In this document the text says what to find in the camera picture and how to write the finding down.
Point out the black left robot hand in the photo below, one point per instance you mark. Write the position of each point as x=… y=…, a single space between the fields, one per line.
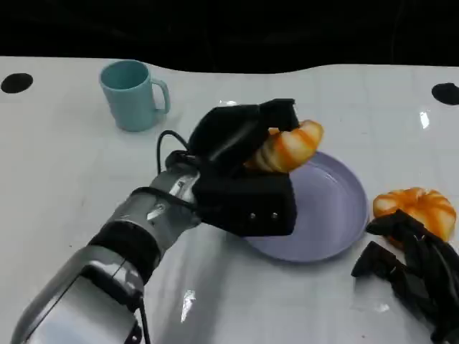
x=229 y=136

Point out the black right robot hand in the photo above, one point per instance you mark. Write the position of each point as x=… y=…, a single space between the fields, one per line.
x=430 y=279

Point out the orange and white bread roll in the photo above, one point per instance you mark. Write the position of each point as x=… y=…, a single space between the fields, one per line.
x=290 y=147
x=416 y=204

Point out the pale green mug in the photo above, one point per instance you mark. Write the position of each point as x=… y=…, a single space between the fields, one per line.
x=127 y=100

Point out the lilac plate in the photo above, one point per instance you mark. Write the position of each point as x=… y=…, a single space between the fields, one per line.
x=322 y=215

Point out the black table grommet hole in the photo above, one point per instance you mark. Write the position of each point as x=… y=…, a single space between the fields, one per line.
x=446 y=94
x=16 y=83

